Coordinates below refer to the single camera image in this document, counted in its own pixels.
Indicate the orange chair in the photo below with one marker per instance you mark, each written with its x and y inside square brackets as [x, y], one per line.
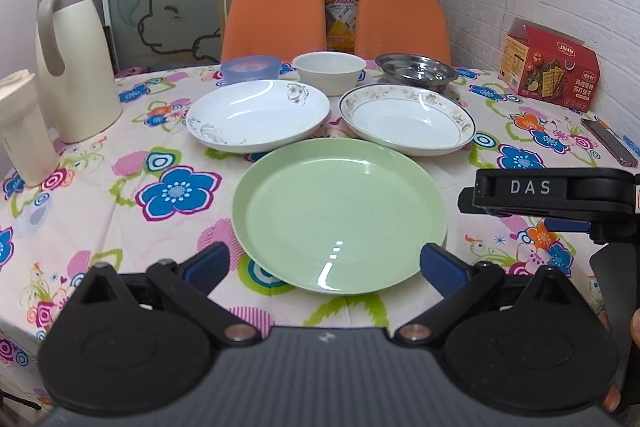
[279, 28]
[416, 27]

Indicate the white bowl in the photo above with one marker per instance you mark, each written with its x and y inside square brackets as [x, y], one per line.
[333, 73]

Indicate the red cracker box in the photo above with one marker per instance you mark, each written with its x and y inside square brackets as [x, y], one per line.
[544, 64]

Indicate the cream thermos jug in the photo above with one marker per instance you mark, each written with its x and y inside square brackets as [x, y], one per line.
[74, 70]

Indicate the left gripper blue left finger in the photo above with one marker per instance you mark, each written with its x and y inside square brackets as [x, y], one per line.
[205, 270]

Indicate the stainless steel bowl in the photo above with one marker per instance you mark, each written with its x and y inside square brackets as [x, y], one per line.
[416, 71]

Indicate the green plastic plate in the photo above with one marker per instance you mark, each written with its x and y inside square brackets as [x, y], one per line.
[338, 216]

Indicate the blue plastic bowl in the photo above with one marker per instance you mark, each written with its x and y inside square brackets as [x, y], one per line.
[254, 67]

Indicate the white floral plate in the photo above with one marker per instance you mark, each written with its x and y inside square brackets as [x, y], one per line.
[257, 116]

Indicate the gold rimmed white plate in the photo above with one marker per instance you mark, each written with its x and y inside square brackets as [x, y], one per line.
[413, 121]

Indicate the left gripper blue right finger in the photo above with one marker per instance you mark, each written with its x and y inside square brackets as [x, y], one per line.
[443, 270]

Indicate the cream lidded cup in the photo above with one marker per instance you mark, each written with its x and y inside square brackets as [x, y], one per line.
[24, 134]

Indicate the left orange chair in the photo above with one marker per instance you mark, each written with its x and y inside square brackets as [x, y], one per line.
[279, 28]

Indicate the right orange chair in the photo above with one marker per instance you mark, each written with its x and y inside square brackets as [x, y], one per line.
[416, 27]

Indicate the dark phone on table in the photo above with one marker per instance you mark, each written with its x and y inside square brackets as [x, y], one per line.
[609, 141]

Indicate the floral tablecloth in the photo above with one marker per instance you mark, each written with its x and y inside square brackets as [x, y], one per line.
[145, 189]

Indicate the yellow snack bag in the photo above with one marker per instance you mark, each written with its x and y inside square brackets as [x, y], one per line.
[340, 24]

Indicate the right hand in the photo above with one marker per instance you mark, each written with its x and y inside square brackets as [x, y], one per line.
[612, 399]

